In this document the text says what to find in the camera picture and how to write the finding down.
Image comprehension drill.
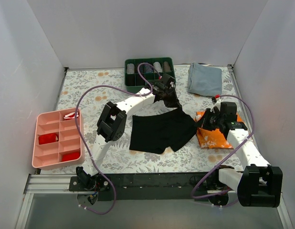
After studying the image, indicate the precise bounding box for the orange white patterned cloth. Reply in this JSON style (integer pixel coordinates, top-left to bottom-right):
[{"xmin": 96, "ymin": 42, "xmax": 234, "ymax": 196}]
[{"xmin": 194, "ymin": 110, "xmax": 245, "ymax": 150}]

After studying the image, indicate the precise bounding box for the purple cable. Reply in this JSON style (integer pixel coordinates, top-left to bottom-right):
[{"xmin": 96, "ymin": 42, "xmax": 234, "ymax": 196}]
[
  {"xmin": 74, "ymin": 62, "xmax": 167, "ymax": 214},
  {"xmin": 190, "ymin": 94, "xmax": 254, "ymax": 208}
]

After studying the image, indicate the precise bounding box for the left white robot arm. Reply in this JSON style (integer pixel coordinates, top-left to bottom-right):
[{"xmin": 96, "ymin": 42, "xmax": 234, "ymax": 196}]
[{"xmin": 75, "ymin": 73, "xmax": 181, "ymax": 191}]

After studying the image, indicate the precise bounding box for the red white rolled cloth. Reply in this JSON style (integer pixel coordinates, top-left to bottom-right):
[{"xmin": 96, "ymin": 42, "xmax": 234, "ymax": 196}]
[{"xmin": 63, "ymin": 112, "xmax": 79, "ymax": 120}]

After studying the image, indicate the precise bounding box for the brown rolled sock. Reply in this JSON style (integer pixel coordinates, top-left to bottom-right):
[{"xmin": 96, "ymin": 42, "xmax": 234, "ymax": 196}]
[{"xmin": 163, "ymin": 61, "xmax": 171, "ymax": 73}]

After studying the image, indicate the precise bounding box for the light blue cloth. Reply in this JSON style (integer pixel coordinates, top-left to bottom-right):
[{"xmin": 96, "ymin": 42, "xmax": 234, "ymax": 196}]
[{"xmin": 188, "ymin": 63, "xmax": 222, "ymax": 97}]

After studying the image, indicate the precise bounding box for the red rolled cloth middle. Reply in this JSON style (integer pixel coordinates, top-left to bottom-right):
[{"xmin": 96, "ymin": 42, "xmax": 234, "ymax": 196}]
[{"xmin": 38, "ymin": 133, "xmax": 59, "ymax": 145}]

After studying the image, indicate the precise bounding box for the blue patterned rolled sock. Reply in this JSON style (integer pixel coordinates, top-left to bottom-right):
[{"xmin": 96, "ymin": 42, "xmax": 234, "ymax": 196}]
[{"xmin": 144, "ymin": 63, "xmax": 154, "ymax": 73}]

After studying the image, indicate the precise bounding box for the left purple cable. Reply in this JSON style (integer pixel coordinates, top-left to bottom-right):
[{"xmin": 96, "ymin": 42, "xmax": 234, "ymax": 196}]
[{"xmin": 74, "ymin": 62, "xmax": 167, "ymax": 214}]

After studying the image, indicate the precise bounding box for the black speckled rolled sock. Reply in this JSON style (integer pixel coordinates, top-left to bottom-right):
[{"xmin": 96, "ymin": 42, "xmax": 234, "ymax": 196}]
[{"xmin": 135, "ymin": 62, "xmax": 144, "ymax": 74}]

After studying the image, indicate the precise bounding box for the pink compartment organizer tray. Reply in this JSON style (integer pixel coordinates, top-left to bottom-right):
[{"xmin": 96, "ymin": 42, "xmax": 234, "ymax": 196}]
[{"xmin": 32, "ymin": 108, "xmax": 85, "ymax": 170}]

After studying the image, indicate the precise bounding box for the black boxer underwear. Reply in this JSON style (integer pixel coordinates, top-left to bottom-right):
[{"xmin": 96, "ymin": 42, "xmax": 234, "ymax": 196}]
[{"xmin": 129, "ymin": 108, "xmax": 197, "ymax": 154}]

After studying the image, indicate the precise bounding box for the aluminium frame rail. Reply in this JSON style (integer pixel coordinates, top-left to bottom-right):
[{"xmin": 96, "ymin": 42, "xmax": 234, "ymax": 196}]
[{"xmin": 24, "ymin": 173, "xmax": 282, "ymax": 194}]

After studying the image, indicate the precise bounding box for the green compartment organizer box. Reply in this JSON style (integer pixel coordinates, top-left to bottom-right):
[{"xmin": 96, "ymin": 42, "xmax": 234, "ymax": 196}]
[{"xmin": 124, "ymin": 57, "xmax": 176, "ymax": 93}]

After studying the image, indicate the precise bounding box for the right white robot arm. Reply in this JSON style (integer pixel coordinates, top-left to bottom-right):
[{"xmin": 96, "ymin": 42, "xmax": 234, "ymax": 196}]
[{"xmin": 194, "ymin": 98, "xmax": 283, "ymax": 208}]

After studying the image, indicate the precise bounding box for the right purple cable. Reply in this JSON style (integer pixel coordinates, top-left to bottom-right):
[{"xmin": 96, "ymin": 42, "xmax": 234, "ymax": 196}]
[{"xmin": 190, "ymin": 94, "xmax": 254, "ymax": 208}]

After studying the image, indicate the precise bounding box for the red rolled cloth lower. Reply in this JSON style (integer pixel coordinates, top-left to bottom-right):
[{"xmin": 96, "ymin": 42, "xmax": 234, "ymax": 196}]
[{"xmin": 61, "ymin": 152, "xmax": 81, "ymax": 162}]

